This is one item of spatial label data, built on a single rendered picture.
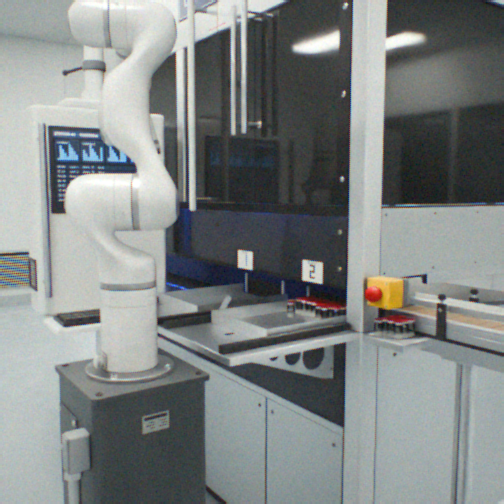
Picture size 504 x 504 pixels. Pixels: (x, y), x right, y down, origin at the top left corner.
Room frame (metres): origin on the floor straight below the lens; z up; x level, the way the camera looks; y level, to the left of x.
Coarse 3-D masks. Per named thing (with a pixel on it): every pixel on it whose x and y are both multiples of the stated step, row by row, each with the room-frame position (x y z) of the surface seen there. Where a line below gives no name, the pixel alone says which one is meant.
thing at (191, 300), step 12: (204, 288) 1.89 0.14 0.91; (216, 288) 1.92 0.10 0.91; (228, 288) 1.95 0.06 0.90; (240, 288) 1.98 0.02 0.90; (168, 300) 1.74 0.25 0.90; (180, 300) 1.67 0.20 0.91; (192, 300) 1.83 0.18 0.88; (204, 300) 1.83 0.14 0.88; (216, 300) 1.83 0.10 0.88; (240, 300) 1.67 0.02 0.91; (252, 300) 1.69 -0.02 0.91; (264, 300) 1.72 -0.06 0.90; (276, 300) 1.75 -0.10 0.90
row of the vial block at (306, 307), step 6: (300, 300) 1.62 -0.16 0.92; (306, 300) 1.59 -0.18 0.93; (312, 300) 1.59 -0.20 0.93; (300, 306) 1.62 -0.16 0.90; (306, 306) 1.59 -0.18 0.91; (312, 306) 1.57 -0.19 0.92; (330, 306) 1.51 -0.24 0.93; (336, 306) 1.51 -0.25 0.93; (300, 312) 1.62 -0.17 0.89; (306, 312) 1.59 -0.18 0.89; (312, 312) 1.57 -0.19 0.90; (330, 312) 1.51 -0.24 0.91; (336, 312) 1.49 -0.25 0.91
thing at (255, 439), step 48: (96, 336) 3.08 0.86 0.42; (240, 384) 1.86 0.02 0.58; (384, 384) 1.45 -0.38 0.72; (432, 384) 1.57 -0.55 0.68; (480, 384) 1.71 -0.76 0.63; (240, 432) 1.86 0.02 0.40; (288, 432) 1.64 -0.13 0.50; (336, 432) 1.47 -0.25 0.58; (384, 432) 1.45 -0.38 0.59; (432, 432) 1.58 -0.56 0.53; (480, 432) 1.72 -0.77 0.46; (240, 480) 1.86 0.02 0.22; (288, 480) 1.64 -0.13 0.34; (336, 480) 1.46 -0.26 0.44; (384, 480) 1.45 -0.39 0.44; (432, 480) 1.58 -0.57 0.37; (480, 480) 1.73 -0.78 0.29
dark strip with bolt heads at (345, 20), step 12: (348, 0) 1.46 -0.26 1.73; (348, 12) 1.46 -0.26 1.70; (348, 24) 1.46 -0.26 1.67; (348, 36) 1.46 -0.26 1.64; (348, 48) 1.46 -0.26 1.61; (348, 60) 1.46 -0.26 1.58; (348, 72) 1.46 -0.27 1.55; (348, 84) 1.46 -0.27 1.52; (348, 96) 1.45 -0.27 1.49; (348, 108) 1.45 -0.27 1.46; (348, 120) 1.45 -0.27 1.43; (348, 132) 1.45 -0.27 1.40; (348, 144) 1.45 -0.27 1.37; (348, 156) 1.45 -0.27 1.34; (348, 168) 1.45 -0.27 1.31; (336, 180) 1.49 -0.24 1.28; (348, 180) 1.45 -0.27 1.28; (336, 192) 1.49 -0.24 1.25; (348, 192) 1.45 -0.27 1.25
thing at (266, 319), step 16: (256, 304) 1.60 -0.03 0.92; (272, 304) 1.63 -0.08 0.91; (224, 320) 1.46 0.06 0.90; (240, 320) 1.39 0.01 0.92; (256, 320) 1.53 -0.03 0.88; (272, 320) 1.53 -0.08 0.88; (288, 320) 1.53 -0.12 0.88; (304, 320) 1.53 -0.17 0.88; (320, 320) 1.40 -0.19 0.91; (336, 320) 1.43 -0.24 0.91; (256, 336) 1.34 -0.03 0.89
